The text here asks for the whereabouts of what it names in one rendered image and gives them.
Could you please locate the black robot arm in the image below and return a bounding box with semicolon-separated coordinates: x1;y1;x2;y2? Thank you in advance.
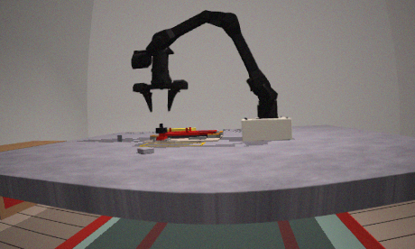
131;10;279;118

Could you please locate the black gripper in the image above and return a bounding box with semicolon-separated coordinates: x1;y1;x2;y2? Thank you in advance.
133;65;188;112

